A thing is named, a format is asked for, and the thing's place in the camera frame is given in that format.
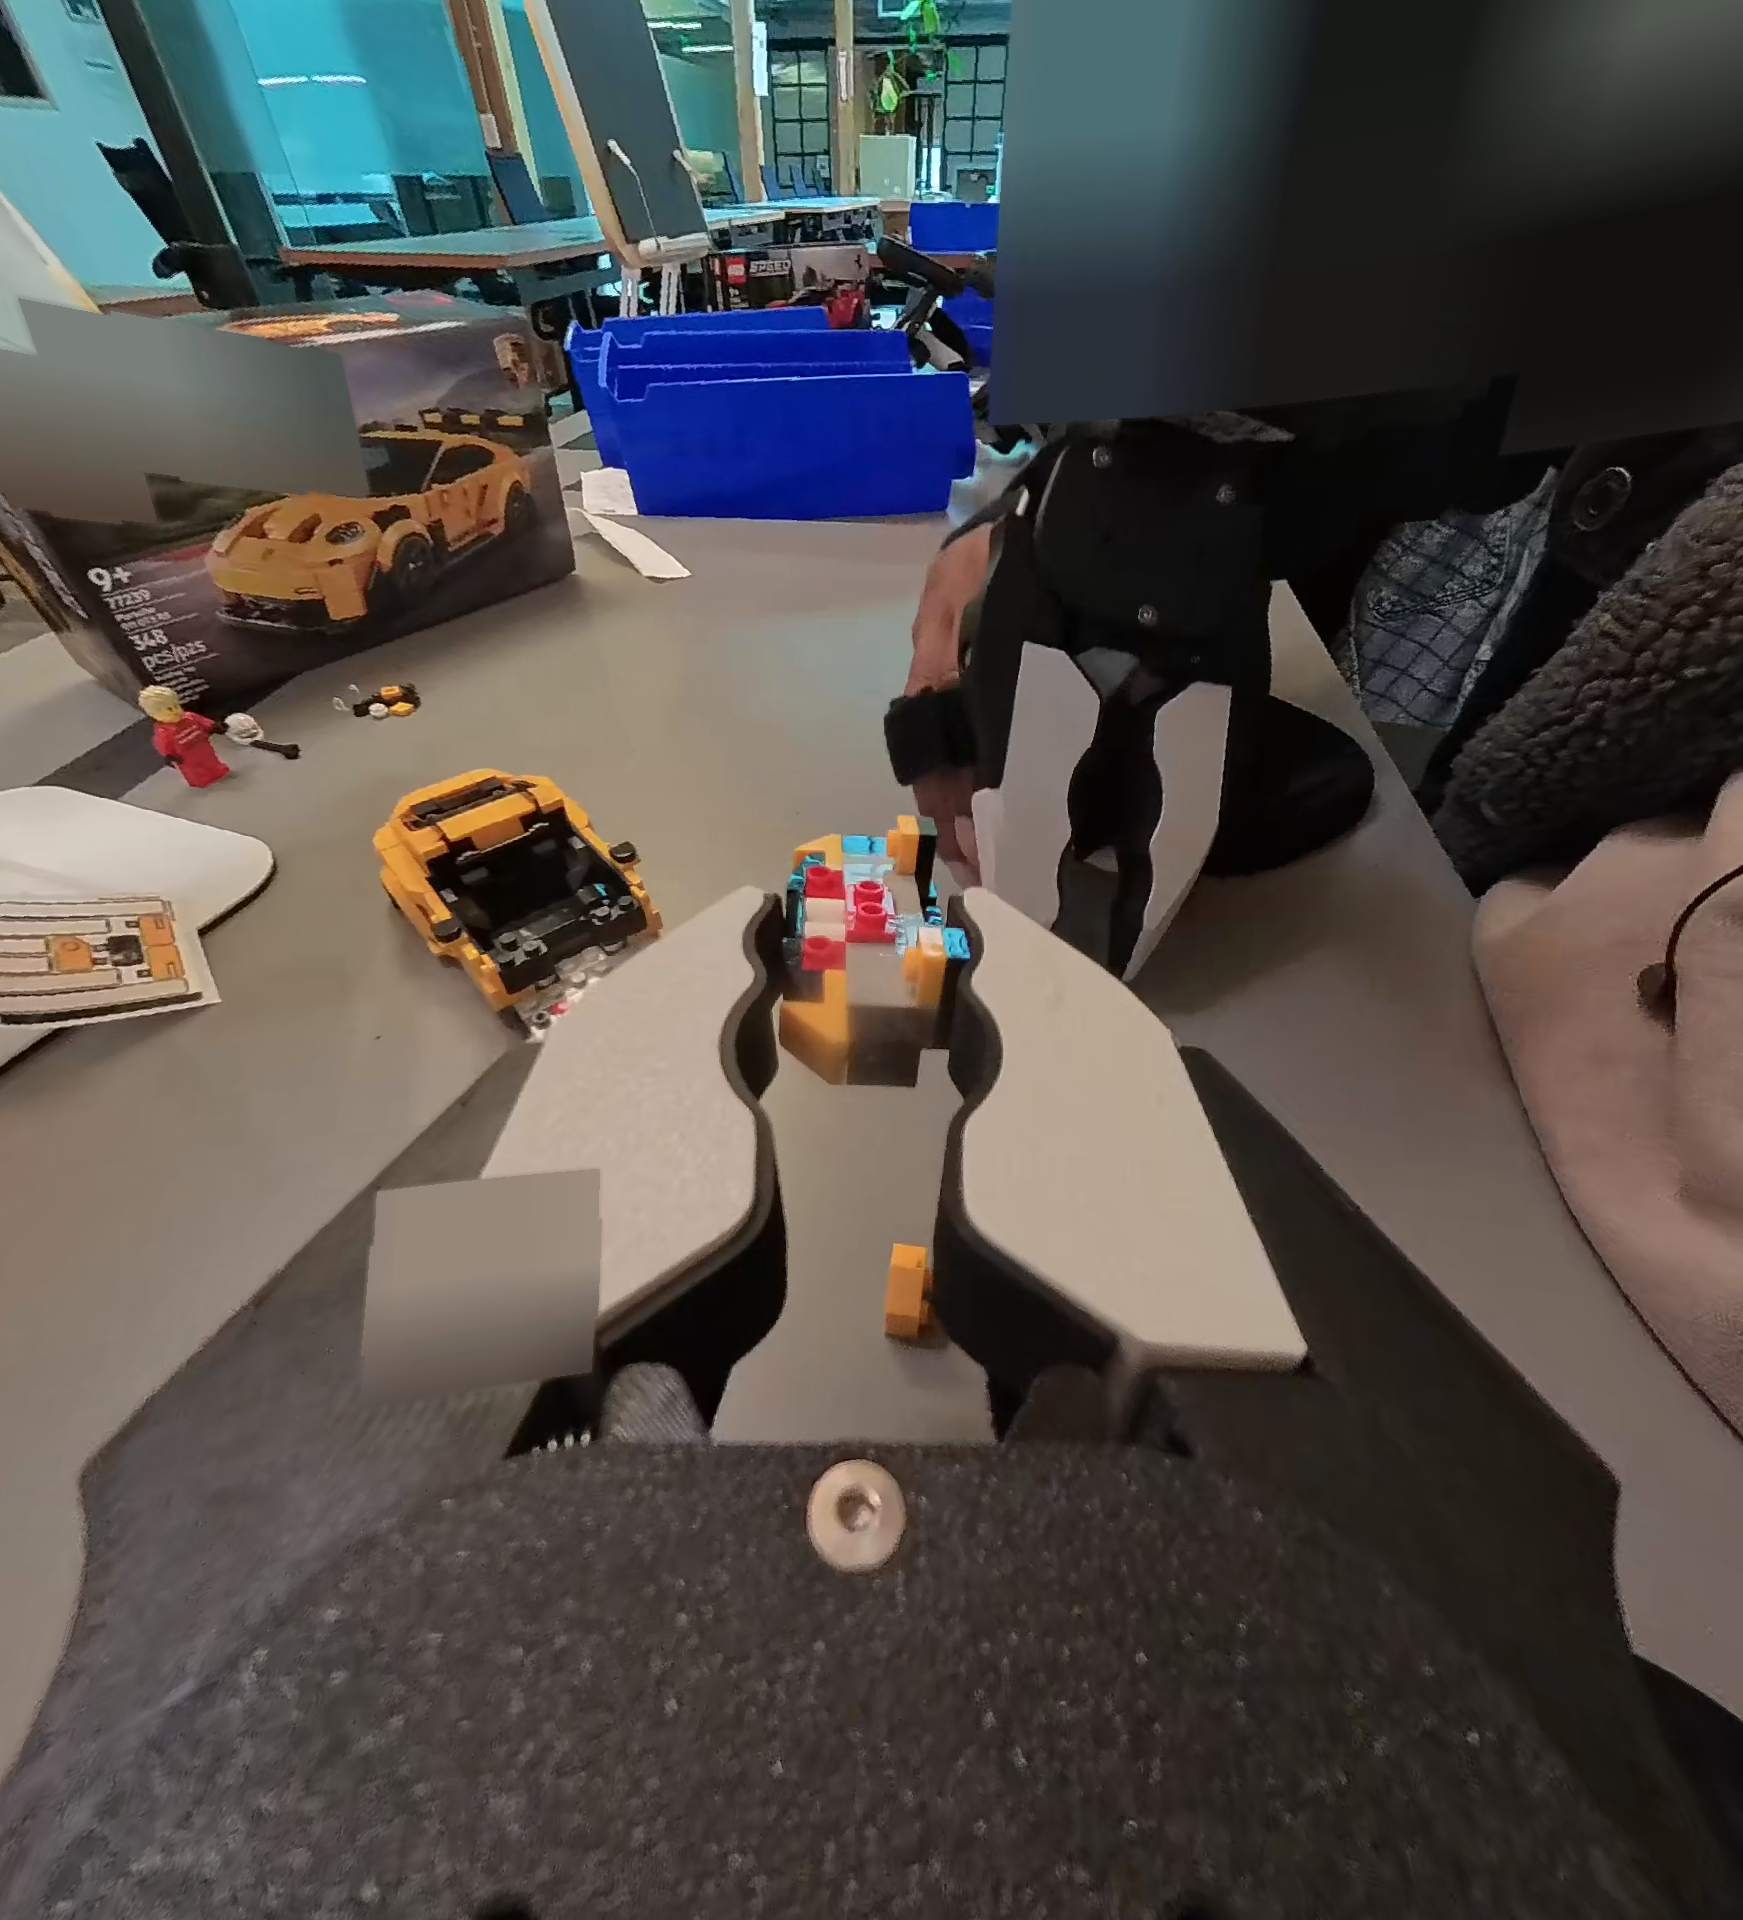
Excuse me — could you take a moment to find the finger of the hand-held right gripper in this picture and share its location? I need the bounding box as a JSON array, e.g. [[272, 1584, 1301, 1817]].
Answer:
[[1102, 679, 1238, 986], [968, 643, 1120, 941]]

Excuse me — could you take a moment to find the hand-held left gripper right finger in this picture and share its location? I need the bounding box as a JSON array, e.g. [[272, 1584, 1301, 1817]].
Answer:
[[937, 889, 1307, 1441]]

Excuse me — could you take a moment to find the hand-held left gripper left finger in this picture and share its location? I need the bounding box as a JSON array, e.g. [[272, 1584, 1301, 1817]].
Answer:
[[482, 887, 789, 1431]]

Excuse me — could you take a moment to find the black red orange lego subassembly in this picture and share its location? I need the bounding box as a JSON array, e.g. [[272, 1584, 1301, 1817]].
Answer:
[[777, 814, 983, 1089]]

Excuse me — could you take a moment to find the orange lego car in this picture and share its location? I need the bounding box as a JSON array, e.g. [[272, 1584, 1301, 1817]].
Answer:
[[373, 770, 664, 1037]]

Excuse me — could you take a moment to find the black red lego box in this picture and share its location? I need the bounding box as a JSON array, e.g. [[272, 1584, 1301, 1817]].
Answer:
[[708, 240, 880, 319]]

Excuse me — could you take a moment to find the red lego minifigure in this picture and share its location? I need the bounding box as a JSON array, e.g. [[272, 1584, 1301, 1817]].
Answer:
[[139, 686, 234, 791]]

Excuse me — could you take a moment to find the black lego set box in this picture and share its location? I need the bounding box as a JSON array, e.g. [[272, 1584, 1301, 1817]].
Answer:
[[0, 292, 576, 716]]

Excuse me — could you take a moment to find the person's right hand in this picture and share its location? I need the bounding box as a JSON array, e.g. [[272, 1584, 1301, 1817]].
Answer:
[[908, 524, 999, 890]]

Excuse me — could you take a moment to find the white paper scrap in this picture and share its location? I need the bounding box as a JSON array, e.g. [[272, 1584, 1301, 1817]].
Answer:
[[567, 469, 694, 585]]

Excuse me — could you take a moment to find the white book stand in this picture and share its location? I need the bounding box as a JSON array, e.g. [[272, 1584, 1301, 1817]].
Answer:
[[0, 749, 278, 1131]]

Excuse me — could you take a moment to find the beige sweatshirt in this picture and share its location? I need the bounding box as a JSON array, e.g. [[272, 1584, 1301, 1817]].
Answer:
[[1472, 765, 1743, 1517]]

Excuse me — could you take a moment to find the sticker sheet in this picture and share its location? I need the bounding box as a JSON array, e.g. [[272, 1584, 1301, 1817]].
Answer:
[[0, 899, 224, 1074]]

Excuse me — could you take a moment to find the grey divider panel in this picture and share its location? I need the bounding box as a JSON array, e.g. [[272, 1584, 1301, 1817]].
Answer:
[[526, 0, 716, 275]]

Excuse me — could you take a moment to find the long grey desk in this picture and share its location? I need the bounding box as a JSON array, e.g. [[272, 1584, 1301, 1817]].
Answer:
[[278, 196, 887, 319]]

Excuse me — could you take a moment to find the black desk chair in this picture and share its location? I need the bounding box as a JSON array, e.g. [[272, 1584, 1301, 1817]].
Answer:
[[98, 135, 235, 282]]

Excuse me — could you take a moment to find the black drawstring cord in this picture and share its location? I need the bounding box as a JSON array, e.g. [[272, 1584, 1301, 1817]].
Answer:
[[1632, 817, 1743, 1025]]

